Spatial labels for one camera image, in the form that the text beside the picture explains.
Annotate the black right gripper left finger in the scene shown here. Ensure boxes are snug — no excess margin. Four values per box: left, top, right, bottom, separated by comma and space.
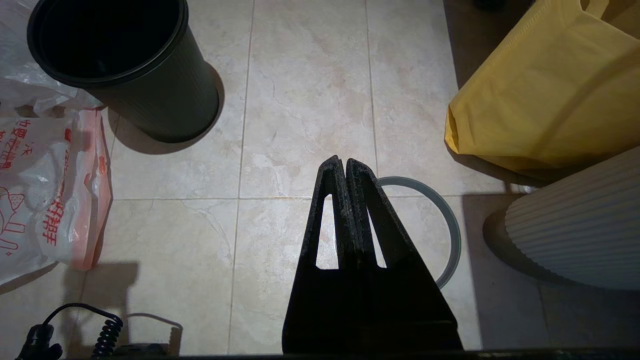
281, 155, 369, 352

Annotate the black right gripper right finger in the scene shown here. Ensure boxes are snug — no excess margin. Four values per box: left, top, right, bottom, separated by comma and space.
345, 159, 464, 352

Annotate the grey bin rim ring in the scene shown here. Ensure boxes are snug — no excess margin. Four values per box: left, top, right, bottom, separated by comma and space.
330, 176, 461, 289

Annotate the black round trash bin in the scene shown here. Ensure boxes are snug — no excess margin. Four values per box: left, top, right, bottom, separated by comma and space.
26, 0, 221, 145

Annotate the white red-printed plastic bag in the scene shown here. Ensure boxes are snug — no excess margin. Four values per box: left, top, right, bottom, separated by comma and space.
0, 109, 113, 287

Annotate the white garbage bag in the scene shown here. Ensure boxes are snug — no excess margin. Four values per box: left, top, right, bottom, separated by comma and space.
0, 0, 104, 117

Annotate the yellow fabric bag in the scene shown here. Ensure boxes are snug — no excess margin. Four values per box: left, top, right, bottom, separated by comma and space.
443, 0, 640, 173

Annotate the black cable with plug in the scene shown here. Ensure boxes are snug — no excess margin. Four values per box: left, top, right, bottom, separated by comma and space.
17, 304, 123, 360

